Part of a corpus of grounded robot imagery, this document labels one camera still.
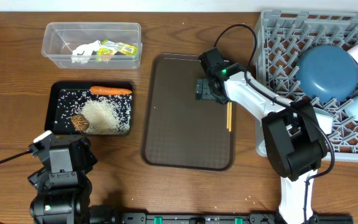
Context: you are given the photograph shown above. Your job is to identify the wooden chopstick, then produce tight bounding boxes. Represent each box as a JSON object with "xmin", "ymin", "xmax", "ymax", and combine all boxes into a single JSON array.
[
  {"xmin": 226, "ymin": 102, "xmax": 231, "ymax": 129},
  {"xmin": 228, "ymin": 102, "xmax": 232, "ymax": 132}
]

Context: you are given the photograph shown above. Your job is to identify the brown food scrap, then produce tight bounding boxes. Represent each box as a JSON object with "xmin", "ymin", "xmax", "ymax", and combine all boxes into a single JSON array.
[{"xmin": 71, "ymin": 114, "xmax": 90, "ymax": 132}]

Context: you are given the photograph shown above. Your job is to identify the white rice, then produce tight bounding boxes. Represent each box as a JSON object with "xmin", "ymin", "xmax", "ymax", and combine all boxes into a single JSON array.
[{"xmin": 49, "ymin": 89, "xmax": 132, "ymax": 135}]

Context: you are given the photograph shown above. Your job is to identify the orange carrot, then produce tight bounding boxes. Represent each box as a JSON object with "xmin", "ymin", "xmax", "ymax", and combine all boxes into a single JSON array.
[{"xmin": 89, "ymin": 86, "xmax": 132, "ymax": 95}]

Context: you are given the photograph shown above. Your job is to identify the white tissue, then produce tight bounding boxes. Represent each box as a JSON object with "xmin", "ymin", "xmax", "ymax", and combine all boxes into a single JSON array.
[{"xmin": 71, "ymin": 40, "xmax": 101, "ymax": 64}]

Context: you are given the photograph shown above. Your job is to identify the yellow green snack wrapper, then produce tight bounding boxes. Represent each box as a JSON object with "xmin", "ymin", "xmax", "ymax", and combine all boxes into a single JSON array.
[{"xmin": 96, "ymin": 39, "xmax": 137, "ymax": 62}]

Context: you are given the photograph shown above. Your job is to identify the dark blue plate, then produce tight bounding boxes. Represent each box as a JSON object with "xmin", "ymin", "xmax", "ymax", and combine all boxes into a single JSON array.
[{"xmin": 295, "ymin": 45, "xmax": 358, "ymax": 103}]

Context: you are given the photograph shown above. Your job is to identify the light blue bowl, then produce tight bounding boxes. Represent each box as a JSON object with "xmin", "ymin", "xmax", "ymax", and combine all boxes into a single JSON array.
[{"xmin": 313, "ymin": 107, "xmax": 334, "ymax": 135}]

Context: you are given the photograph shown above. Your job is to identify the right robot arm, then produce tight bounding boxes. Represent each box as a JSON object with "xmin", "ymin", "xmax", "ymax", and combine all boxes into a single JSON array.
[{"xmin": 202, "ymin": 62, "xmax": 328, "ymax": 223}]

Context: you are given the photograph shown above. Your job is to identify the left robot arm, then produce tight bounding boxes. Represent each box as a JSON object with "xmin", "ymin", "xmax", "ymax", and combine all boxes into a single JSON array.
[{"xmin": 27, "ymin": 131, "xmax": 121, "ymax": 224}]

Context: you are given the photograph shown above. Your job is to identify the grey dishwasher rack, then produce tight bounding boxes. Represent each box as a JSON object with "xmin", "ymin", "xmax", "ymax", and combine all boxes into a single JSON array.
[{"xmin": 253, "ymin": 9, "xmax": 358, "ymax": 162}]

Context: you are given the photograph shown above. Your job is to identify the brown serving tray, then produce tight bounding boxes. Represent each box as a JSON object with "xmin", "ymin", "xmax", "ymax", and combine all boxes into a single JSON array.
[{"xmin": 140, "ymin": 54, "xmax": 235, "ymax": 171}]

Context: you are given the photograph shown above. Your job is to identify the black plastic tray bin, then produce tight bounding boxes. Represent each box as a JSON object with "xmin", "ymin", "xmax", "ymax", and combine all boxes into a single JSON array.
[{"xmin": 45, "ymin": 81, "xmax": 134, "ymax": 136}]

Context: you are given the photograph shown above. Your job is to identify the clear plastic bin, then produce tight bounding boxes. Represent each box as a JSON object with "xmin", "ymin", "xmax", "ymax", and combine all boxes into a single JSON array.
[{"xmin": 42, "ymin": 22, "xmax": 142, "ymax": 70}]

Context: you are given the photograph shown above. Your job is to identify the left black cable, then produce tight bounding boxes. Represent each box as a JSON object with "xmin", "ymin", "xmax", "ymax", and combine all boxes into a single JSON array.
[{"xmin": 0, "ymin": 149, "xmax": 34, "ymax": 224}]

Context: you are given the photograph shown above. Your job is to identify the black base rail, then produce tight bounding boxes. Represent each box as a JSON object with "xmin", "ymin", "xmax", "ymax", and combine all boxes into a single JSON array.
[{"xmin": 88, "ymin": 205, "xmax": 354, "ymax": 224}]

